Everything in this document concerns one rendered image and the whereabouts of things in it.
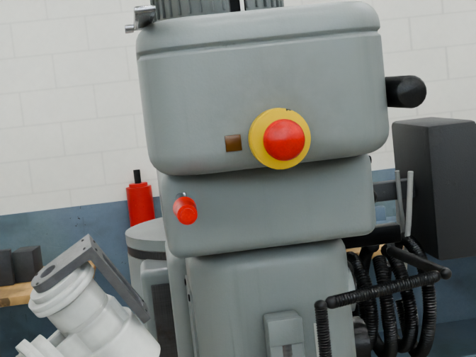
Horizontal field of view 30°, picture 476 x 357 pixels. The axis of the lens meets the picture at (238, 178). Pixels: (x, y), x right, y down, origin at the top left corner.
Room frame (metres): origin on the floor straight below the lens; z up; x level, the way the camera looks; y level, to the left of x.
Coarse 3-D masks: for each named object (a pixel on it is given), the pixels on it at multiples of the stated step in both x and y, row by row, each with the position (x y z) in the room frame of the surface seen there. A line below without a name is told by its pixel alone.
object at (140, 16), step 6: (138, 6) 0.82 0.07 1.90; (144, 6) 0.82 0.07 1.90; (150, 6) 0.82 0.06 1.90; (138, 12) 0.82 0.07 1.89; (144, 12) 0.82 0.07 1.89; (150, 12) 0.82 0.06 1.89; (138, 18) 0.87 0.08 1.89; (144, 18) 0.87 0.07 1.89; (150, 18) 0.88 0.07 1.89; (132, 24) 1.02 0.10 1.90; (138, 24) 0.94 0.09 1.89; (144, 24) 0.94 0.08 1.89; (126, 30) 1.02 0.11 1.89; (132, 30) 1.02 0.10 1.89
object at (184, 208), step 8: (184, 192) 0.97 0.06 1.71; (176, 200) 0.88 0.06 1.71; (184, 200) 0.86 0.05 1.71; (192, 200) 0.87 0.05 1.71; (176, 208) 0.85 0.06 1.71; (184, 208) 0.83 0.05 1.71; (192, 208) 0.84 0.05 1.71; (176, 216) 0.84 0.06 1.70; (184, 216) 0.83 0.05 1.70; (192, 216) 0.83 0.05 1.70; (184, 224) 0.83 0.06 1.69
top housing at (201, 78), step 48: (144, 48) 0.90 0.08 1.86; (192, 48) 0.88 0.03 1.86; (240, 48) 0.88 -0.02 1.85; (288, 48) 0.89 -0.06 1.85; (336, 48) 0.89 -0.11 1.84; (144, 96) 0.92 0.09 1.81; (192, 96) 0.88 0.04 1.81; (240, 96) 0.88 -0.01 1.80; (288, 96) 0.89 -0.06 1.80; (336, 96) 0.89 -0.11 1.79; (384, 96) 0.93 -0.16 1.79; (192, 144) 0.88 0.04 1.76; (336, 144) 0.89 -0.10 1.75
